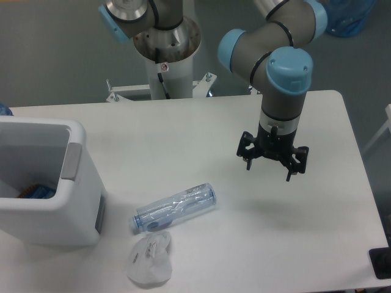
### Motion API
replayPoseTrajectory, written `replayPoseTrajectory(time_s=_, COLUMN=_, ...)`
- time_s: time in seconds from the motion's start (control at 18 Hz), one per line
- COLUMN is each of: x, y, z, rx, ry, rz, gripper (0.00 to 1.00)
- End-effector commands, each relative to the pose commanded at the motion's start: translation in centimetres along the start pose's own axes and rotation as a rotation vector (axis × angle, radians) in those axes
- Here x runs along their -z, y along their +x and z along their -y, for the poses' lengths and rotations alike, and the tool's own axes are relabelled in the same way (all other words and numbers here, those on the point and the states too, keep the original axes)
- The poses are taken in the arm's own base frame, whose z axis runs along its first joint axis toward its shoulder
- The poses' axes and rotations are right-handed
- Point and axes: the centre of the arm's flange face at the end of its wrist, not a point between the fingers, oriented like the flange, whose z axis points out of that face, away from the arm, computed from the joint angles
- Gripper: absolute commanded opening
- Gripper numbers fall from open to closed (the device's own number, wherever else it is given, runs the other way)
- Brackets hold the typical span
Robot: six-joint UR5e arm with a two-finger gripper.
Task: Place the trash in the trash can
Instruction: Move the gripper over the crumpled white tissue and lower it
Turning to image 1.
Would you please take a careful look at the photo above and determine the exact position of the clear plastic water bottle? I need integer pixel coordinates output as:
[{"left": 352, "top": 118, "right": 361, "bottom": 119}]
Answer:
[{"left": 130, "top": 183, "right": 217, "bottom": 233}]

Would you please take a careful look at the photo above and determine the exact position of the blue trash in can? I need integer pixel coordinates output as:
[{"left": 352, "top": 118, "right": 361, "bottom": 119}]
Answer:
[{"left": 18, "top": 184, "right": 56, "bottom": 199}]

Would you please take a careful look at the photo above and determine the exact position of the black clamp at table edge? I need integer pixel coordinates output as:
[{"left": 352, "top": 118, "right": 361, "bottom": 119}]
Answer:
[{"left": 369, "top": 247, "right": 390, "bottom": 280}]

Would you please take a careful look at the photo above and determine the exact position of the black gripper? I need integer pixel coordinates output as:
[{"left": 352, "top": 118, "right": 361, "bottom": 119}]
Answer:
[{"left": 236, "top": 125, "right": 309, "bottom": 181}]

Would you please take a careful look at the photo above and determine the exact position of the white furniture frame right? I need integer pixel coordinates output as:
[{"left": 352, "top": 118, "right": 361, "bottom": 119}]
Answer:
[{"left": 362, "top": 104, "right": 390, "bottom": 157}]

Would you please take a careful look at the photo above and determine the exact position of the blue object at left edge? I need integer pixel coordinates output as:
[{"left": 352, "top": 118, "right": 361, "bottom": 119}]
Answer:
[{"left": 0, "top": 103, "right": 13, "bottom": 116}]

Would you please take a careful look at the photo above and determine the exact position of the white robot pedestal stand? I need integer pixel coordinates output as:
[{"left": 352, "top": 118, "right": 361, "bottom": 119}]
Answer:
[{"left": 104, "top": 15, "right": 218, "bottom": 103}]

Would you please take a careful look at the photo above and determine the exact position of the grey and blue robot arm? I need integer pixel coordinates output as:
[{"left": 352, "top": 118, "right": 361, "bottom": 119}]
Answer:
[{"left": 98, "top": 1, "right": 327, "bottom": 175}]

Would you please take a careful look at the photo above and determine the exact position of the white plastic trash can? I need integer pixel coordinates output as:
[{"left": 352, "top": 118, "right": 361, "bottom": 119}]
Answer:
[{"left": 1, "top": 116, "right": 107, "bottom": 246}]

